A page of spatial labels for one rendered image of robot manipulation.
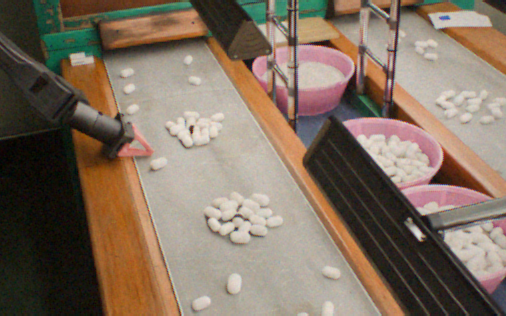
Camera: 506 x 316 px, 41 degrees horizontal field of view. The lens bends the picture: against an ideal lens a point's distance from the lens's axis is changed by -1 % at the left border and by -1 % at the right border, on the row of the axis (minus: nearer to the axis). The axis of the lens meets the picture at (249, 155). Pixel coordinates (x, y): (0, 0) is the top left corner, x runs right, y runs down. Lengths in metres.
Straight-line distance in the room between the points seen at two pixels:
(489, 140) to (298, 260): 0.58
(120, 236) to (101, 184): 0.18
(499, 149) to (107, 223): 0.84
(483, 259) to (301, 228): 0.32
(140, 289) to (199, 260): 0.13
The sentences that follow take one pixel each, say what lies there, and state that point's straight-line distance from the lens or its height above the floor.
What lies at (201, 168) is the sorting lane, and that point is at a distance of 1.46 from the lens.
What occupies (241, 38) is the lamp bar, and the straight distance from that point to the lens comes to 1.19.
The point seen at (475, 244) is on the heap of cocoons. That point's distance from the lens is 1.32.
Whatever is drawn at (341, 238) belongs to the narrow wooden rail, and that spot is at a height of 0.76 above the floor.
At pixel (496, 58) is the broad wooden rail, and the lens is 1.94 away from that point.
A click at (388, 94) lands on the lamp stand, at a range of 1.64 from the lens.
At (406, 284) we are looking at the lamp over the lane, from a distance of 0.70.
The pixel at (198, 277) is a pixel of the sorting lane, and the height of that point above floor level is 0.74.
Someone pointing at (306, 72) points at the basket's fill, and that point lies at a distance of 1.87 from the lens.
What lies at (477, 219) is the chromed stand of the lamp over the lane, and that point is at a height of 1.11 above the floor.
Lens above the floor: 1.54
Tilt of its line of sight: 33 degrees down
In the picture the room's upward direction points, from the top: 2 degrees counter-clockwise
